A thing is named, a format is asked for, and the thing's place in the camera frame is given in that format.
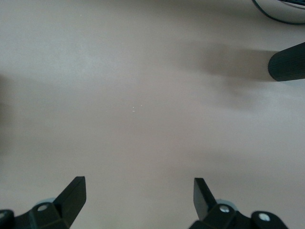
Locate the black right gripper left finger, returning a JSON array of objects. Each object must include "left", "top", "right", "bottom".
[{"left": 0, "top": 176, "right": 87, "bottom": 229}]

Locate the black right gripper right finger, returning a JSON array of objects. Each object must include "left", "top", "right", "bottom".
[{"left": 189, "top": 177, "right": 289, "bottom": 229}]

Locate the black ribbed cylinder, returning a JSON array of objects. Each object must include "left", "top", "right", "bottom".
[{"left": 268, "top": 42, "right": 305, "bottom": 83}]

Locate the black looping cable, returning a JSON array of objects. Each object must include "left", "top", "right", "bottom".
[{"left": 251, "top": 0, "right": 305, "bottom": 25}]

